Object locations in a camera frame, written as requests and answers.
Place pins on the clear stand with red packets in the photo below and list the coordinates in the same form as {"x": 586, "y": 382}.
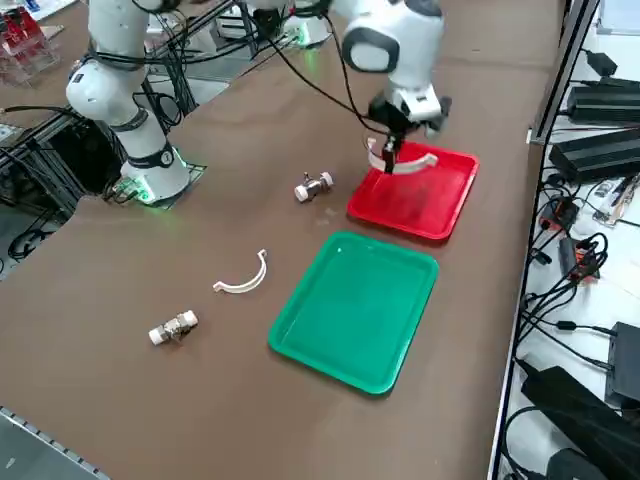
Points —
{"x": 20, "y": 37}

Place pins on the small white pipe clamp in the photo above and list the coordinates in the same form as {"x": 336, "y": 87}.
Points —
{"x": 245, "y": 288}

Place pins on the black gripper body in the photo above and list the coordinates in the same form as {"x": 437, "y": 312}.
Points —
{"x": 387, "y": 115}

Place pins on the black metal rack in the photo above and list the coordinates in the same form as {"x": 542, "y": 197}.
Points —
{"x": 75, "y": 150}

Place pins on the orange and black device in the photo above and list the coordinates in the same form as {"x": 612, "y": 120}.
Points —
{"x": 560, "y": 212}
{"x": 575, "y": 260}

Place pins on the green plastic tray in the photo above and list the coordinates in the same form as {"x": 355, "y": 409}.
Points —
{"x": 350, "y": 320}

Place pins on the black box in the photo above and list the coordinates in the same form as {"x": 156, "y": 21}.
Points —
{"x": 625, "y": 360}

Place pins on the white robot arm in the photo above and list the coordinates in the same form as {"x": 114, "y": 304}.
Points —
{"x": 115, "y": 30}
{"x": 312, "y": 32}

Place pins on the white equipment box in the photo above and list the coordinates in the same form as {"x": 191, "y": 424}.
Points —
{"x": 232, "y": 27}

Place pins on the black power supply brick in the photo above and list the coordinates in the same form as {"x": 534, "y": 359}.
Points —
{"x": 610, "y": 102}
{"x": 595, "y": 155}

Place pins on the aluminium frame post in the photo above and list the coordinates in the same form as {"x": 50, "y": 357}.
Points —
{"x": 561, "y": 75}

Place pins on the red plastic tray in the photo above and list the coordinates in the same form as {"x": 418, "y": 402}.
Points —
{"x": 425, "y": 210}

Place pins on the perforated aluminium rail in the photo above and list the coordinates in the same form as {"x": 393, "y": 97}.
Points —
{"x": 50, "y": 441}

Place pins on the large white pipe clamp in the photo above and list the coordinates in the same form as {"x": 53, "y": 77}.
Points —
{"x": 415, "y": 167}

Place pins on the small black power adapter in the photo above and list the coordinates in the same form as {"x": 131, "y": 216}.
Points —
{"x": 602, "y": 62}

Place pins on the brass valve with white caps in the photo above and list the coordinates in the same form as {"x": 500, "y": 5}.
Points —
{"x": 172, "y": 327}
{"x": 312, "y": 187}

